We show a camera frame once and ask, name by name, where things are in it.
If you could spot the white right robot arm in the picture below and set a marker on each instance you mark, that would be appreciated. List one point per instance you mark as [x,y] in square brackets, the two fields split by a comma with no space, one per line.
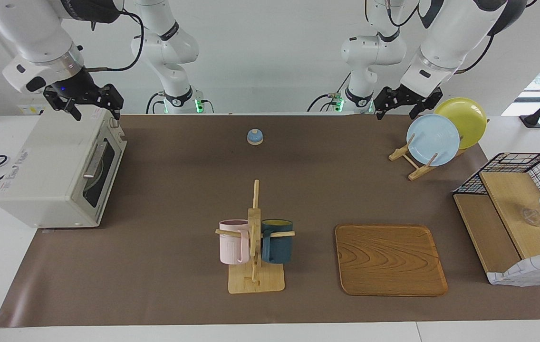
[37,33]

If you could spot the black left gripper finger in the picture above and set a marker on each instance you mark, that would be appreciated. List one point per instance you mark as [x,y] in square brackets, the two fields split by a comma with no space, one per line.
[379,113]
[416,112]

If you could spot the beige toaster oven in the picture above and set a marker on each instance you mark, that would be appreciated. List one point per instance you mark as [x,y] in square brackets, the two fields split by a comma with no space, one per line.
[46,171]

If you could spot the wooden plate rack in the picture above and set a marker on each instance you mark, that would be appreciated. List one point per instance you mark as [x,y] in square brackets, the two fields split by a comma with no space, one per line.
[417,171]

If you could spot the white checkered cloth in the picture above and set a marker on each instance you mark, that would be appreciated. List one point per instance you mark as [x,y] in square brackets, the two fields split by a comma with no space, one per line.
[531,270]

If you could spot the dark teal mug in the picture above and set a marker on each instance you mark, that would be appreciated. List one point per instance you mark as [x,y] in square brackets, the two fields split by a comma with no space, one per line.
[278,247]

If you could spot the light blue plate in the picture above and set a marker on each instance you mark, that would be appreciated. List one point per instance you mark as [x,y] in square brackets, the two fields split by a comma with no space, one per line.
[434,137]

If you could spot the yellow plate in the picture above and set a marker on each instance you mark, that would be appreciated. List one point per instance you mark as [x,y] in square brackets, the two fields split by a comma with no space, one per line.
[469,118]

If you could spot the blue call bell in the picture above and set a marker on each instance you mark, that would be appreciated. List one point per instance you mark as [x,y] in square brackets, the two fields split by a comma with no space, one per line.
[255,137]

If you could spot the white socket box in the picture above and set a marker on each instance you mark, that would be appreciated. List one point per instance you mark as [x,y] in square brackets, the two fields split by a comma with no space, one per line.
[30,110]

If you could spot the light wooden shelf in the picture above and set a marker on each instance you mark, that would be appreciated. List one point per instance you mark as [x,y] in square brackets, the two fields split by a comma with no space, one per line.
[507,194]

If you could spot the wooden mug tree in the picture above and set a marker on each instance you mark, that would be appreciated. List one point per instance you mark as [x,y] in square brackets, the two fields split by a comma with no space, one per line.
[254,280]

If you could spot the brown table mat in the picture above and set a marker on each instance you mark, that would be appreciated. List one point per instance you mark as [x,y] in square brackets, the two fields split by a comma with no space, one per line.
[179,199]

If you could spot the clear glass object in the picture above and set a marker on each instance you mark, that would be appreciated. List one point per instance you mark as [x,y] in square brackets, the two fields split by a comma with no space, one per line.
[531,217]

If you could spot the brown wooden tray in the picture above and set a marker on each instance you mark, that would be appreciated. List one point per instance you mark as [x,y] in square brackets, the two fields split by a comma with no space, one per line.
[389,261]

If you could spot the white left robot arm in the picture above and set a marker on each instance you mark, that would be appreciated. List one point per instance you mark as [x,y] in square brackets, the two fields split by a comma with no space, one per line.
[450,28]

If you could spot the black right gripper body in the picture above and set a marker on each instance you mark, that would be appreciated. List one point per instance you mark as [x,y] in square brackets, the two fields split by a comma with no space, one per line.
[82,92]

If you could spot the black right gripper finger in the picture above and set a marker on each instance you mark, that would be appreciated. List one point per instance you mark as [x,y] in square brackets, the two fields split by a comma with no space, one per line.
[116,114]
[75,113]

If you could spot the glass oven door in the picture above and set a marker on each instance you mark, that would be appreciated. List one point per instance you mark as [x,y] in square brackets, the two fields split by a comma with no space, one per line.
[106,175]

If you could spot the pink mug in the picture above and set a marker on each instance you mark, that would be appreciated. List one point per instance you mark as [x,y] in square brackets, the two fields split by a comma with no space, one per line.
[232,244]

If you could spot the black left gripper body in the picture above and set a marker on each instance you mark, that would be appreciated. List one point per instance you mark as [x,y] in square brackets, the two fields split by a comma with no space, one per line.
[408,96]

